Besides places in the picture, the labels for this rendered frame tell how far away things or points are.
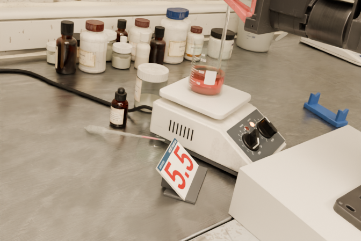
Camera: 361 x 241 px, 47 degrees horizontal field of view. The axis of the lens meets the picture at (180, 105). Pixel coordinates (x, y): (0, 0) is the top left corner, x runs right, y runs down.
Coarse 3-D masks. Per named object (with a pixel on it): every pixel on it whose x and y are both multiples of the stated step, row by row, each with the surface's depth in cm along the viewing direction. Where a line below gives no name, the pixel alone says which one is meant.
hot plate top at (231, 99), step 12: (180, 84) 71; (168, 96) 67; (180, 96) 67; (192, 96) 67; (228, 96) 70; (240, 96) 70; (192, 108) 65; (204, 108) 64; (216, 108) 65; (228, 108) 65
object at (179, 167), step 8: (176, 144) 63; (176, 152) 62; (184, 152) 64; (168, 160) 59; (176, 160) 61; (184, 160) 62; (192, 160) 64; (168, 168) 58; (176, 168) 60; (184, 168) 61; (192, 168) 63; (168, 176) 57; (176, 176) 58; (184, 176) 60; (176, 184) 57; (184, 184) 59
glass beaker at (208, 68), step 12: (204, 48) 70; (216, 48) 70; (228, 48) 68; (192, 60) 67; (204, 60) 65; (216, 60) 65; (228, 60) 67; (192, 72) 67; (204, 72) 66; (216, 72) 66; (192, 84) 68; (204, 84) 67; (216, 84) 67; (204, 96) 67; (216, 96) 68
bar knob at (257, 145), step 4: (252, 132) 65; (256, 132) 64; (244, 136) 64; (248, 136) 65; (252, 136) 64; (256, 136) 63; (244, 140) 64; (248, 140) 64; (252, 140) 63; (256, 140) 63; (248, 144) 63; (252, 144) 63; (256, 144) 63; (248, 148) 63; (252, 148) 63; (256, 148) 64
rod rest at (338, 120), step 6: (312, 96) 91; (318, 96) 92; (312, 102) 92; (312, 108) 91; (318, 108) 91; (324, 108) 92; (318, 114) 90; (324, 114) 89; (330, 114) 89; (336, 114) 90; (342, 114) 86; (330, 120) 87; (336, 120) 86; (342, 120) 87; (336, 126) 86; (342, 126) 87
